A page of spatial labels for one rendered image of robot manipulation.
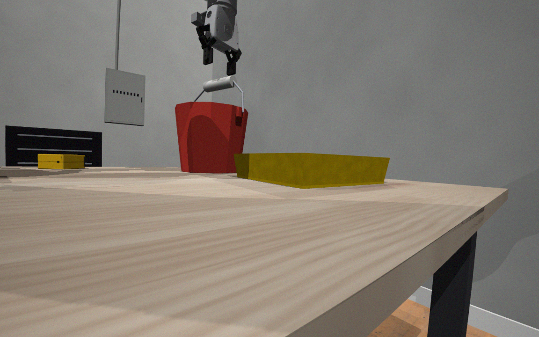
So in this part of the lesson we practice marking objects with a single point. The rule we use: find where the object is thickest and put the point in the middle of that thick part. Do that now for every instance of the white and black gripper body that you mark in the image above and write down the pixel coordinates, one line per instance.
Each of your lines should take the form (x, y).
(223, 27)

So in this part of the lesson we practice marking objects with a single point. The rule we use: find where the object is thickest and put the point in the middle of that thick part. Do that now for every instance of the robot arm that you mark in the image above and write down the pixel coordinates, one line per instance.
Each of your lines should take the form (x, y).
(199, 19)

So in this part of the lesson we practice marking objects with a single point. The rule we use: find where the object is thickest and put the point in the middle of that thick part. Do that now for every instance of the red pail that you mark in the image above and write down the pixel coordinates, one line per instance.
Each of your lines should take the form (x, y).
(210, 133)

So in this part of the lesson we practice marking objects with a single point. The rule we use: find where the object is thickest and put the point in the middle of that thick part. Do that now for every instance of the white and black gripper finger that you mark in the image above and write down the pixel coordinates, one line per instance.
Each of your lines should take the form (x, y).
(206, 44)
(231, 64)

